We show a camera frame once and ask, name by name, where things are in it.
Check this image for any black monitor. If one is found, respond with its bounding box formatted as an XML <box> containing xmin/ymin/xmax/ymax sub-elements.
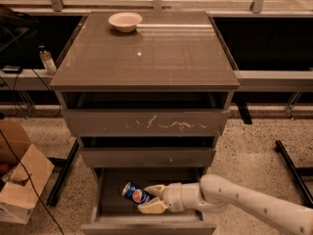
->
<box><xmin>0</xmin><ymin>5</ymin><xmax>39</xmax><ymax>53</ymax></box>

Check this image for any small black device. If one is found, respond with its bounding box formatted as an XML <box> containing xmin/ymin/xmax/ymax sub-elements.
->
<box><xmin>2</xmin><ymin>66</ymin><xmax>22</xmax><ymax>73</ymax></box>

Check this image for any top grey drawer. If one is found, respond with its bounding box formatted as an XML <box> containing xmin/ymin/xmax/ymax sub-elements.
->
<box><xmin>62</xmin><ymin>91</ymin><xmax>231</xmax><ymax>137</ymax></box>

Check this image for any middle grey drawer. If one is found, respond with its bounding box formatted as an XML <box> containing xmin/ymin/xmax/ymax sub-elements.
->
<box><xmin>80</xmin><ymin>136</ymin><xmax>215</xmax><ymax>167</ymax></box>

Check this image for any grey drawer cabinet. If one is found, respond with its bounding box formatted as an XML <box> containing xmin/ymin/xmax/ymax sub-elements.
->
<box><xmin>49</xmin><ymin>11</ymin><xmax>241</xmax><ymax>235</ymax></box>

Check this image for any black left floor bar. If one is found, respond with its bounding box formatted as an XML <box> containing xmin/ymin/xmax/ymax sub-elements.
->
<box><xmin>47</xmin><ymin>141</ymin><xmax>79</xmax><ymax>207</ymax></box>

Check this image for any black right floor bar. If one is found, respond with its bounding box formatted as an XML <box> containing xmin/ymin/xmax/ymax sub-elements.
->
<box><xmin>275</xmin><ymin>140</ymin><xmax>313</xmax><ymax>208</ymax></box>

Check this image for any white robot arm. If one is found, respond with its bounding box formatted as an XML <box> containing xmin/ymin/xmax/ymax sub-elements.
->
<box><xmin>138</xmin><ymin>173</ymin><xmax>313</xmax><ymax>235</ymax></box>

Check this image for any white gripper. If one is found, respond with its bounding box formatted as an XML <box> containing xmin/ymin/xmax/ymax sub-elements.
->
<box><xmin>138</xmin><ymin>183</ymin><xmax>201</xmax><ymax>214</ymax></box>

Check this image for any small clear bottle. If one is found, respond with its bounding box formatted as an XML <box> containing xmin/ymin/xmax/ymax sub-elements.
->
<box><xmin>39</xmin><ymin>45</ymin><xmax>57</xmax><ymax>75</ymax></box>

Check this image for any white bowl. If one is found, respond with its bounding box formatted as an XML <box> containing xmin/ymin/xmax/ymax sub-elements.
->
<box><xmin>109</xmin><ymin>13</ymin><xmax>143</xmax><ymax>33</ymax></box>

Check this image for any blue pepsi can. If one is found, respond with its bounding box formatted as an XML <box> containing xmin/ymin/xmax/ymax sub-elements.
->
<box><xmin>122</xmin><ymin>182</ymin><xmax>155</xmax><ymax>205</ymax></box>

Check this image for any grey drawer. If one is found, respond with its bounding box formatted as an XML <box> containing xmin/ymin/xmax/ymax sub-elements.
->
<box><xmin>81</xmin><ymin>167</ymin><xmax>216</xmax><ymax>235</ymax></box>
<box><xmin>62</xmin><ymin>91</ymin><xmax>231</xmax><ymax>137</ymax></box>
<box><xmin>80</xmin><ymin>136</ymin><xmax>215</xmax><ymax>167</ymax></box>

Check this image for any bottom grey drawer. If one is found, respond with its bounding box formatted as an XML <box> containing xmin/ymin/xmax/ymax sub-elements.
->
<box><xmin>81</xmin><ymin>167</ymin><xmax>216</xmax><ymax>235</ymax></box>

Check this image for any black floor bar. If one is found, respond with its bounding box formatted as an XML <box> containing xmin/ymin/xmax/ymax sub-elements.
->
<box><xmin>275</xmin><ymin>140</ymin><xmax>313</xmax><ymax>208</ymax></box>
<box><xmin>47</xmin><ymin>141</ymin><xmax>79</xmax><ymax>207</ymax></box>

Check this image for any black cable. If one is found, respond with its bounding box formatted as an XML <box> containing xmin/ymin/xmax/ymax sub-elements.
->
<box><xmin>0</xmin><ymin>127</ymin><xmax>66</xmax><ymax>235</ymax></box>

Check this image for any cardboard box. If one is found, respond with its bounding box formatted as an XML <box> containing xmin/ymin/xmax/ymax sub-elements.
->
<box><xmin>0</xmin><ymin>119</ymin><xmax>54</xmax><ymax>224</ymax></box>

